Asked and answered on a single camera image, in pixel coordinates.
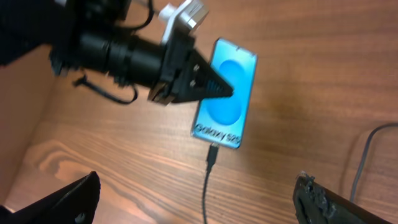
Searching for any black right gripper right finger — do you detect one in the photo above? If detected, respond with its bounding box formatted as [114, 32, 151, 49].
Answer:
[292, 171, 388, 224]

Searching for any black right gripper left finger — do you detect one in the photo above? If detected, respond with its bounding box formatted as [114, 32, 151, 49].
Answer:
[1, 171, 101, 224]

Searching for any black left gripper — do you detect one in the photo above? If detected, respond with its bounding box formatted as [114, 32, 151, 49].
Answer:
[146, 30, 233, 105]

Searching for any blue Samsung Galaxy phone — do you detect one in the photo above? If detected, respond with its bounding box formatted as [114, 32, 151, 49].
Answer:
[191, 38, 258, 149]

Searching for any black USB charger cable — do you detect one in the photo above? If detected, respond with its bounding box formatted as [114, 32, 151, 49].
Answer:
[201, 123, 398, 224]

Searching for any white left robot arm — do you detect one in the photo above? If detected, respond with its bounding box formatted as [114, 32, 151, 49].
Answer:
[1, 0, 233, 105]

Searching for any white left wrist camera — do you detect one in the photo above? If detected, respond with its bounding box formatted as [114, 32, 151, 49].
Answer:
[158, 0, 209, 45]

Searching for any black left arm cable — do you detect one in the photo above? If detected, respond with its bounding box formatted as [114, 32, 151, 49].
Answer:
[73, 0, 156, 105]

